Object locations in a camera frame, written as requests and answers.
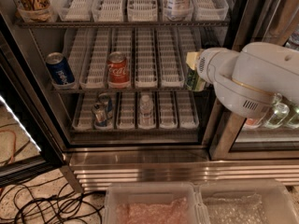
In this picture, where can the top wire shelf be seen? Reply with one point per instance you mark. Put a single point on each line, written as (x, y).
(110, 24)

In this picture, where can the middle wire shelf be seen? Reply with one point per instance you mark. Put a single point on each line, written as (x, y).
(118, 90)

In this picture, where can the clear plastic water bottle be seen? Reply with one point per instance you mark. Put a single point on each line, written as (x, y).
(146, 111)

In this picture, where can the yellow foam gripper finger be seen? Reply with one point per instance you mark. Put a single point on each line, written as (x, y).
(192, 58)

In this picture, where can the blue Pepsi can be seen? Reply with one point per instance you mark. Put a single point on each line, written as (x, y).
(59, 68)

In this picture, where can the clear bin with pink wrap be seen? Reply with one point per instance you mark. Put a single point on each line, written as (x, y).
(154, 203)

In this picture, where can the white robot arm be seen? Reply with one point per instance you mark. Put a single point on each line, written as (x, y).
(246, 81)

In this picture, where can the green soda can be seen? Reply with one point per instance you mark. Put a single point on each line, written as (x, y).
(193, 81)

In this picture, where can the blue silver energy can front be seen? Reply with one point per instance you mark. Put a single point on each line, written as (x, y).
(100, 115)

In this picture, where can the stainless steel fridge body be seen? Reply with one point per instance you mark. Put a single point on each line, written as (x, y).
(156, 57)

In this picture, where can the blue silver energy can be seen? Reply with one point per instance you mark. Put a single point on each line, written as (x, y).
(100, 115)
(105, 99)

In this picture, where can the open fridge glass door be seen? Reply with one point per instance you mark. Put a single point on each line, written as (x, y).
(15, 97)

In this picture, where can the red Coca-Cola can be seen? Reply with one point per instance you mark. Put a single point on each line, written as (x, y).
(117, 67)

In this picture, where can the blue silver energy can rear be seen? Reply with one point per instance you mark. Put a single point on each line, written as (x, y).
(105, 99)

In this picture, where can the wire shelf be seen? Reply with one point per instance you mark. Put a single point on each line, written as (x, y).
(110, 24)
(113, 130)
(118, 90)

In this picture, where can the bottom wire shelf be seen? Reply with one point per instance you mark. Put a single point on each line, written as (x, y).
(113, 130)

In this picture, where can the clear bin with bubble wrap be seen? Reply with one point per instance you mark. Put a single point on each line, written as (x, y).
(248, 202)

